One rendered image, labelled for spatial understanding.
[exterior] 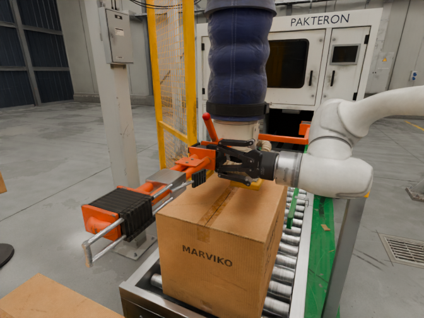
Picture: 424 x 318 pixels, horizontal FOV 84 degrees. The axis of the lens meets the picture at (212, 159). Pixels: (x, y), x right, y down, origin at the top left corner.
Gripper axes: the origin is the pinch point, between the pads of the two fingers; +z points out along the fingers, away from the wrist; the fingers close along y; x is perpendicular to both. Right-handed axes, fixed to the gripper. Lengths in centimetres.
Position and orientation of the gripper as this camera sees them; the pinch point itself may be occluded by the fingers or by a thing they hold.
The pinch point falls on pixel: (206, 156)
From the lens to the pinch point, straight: 69.6
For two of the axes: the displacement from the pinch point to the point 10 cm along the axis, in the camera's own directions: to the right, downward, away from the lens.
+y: -0.1, 9.4, 3.5
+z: -9.1, -1.5, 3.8
